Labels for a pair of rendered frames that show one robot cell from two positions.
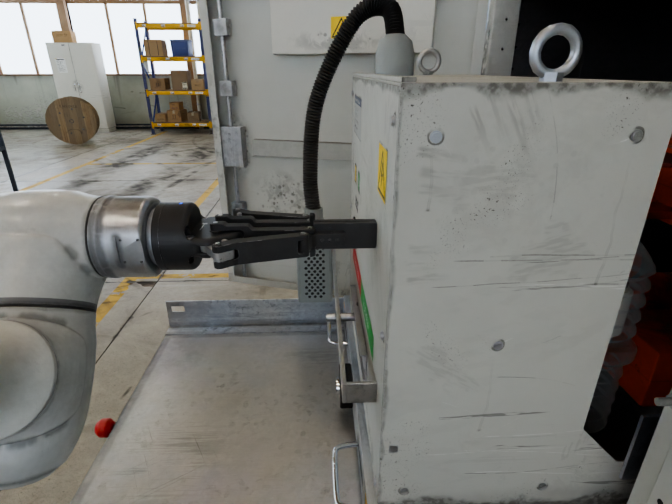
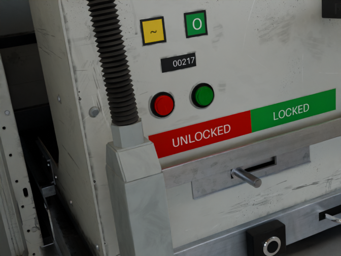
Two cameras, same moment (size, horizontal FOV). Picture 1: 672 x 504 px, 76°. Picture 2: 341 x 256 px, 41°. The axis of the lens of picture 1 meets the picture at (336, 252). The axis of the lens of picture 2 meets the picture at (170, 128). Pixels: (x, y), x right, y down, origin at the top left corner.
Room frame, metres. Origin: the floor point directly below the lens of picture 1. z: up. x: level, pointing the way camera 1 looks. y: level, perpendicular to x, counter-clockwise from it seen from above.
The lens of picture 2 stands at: (0.92, 0.51, 1.30)
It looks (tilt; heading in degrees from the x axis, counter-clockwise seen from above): 18 degrees down; 249
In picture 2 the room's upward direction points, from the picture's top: 7 degrees counter-clockwise
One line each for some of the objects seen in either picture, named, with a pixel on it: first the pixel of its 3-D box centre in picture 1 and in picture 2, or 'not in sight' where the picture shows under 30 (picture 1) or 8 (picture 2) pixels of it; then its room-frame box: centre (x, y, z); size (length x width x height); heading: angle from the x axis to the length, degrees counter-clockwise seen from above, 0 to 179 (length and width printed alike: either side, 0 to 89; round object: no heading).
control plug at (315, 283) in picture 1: (316, 260); (138, 210); (0.80, 0.04, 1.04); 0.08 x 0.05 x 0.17; 92
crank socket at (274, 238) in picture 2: (343, 385); (267, 242); (0.59, -0.01, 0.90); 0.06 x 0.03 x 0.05; 2
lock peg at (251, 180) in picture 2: (344, 312); (244, 170); (0.62, -0.01, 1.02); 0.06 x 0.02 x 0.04; 92
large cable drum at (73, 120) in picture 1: (73, 120); not in sight; (9.08, 5.34, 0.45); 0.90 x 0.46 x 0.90; 111
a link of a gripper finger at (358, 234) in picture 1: (345, 235); not in sight; (0.45, -0.01, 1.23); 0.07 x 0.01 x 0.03; 92
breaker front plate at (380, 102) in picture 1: (360, 250); (249, 78); (0.59, -0.04, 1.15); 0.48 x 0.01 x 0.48; 2
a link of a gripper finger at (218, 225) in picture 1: (263, 239); not in sight; (0.43, 0.08, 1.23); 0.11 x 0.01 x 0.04; 91
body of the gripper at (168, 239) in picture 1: (203, 235); not in sight; (0.44, 0.15, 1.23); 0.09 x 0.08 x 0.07; 92
